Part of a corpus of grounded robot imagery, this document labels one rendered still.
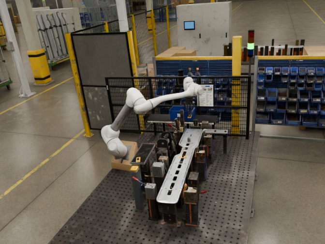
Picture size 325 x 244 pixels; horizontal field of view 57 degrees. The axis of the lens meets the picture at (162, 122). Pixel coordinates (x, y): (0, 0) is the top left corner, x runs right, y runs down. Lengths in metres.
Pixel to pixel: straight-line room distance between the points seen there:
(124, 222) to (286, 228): 1.90
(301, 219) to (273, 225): 0.35
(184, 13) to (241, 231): 7.84
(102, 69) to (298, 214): 3.75
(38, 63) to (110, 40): 5.40
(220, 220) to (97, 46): 3.64
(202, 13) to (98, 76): 4.91
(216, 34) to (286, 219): 6.70
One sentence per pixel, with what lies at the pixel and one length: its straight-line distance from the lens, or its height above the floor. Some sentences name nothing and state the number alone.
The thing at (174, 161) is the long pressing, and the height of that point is 1.00.
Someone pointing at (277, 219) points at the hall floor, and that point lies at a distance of 3.97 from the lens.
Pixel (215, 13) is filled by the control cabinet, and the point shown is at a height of 1.73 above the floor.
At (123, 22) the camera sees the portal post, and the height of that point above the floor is 1.92.
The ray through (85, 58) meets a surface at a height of 1.56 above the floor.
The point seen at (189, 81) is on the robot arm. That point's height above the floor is 1.67.
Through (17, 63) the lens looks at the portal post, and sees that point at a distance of 9.51.
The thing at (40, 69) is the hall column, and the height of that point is 0.50.
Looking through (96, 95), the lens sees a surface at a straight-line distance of 5.71.
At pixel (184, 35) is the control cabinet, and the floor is 1.14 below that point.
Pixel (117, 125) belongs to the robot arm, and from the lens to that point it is 3.34.
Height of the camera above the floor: 2.62
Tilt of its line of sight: 24 degrees down
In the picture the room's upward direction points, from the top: 5 degrees counter-clockwise
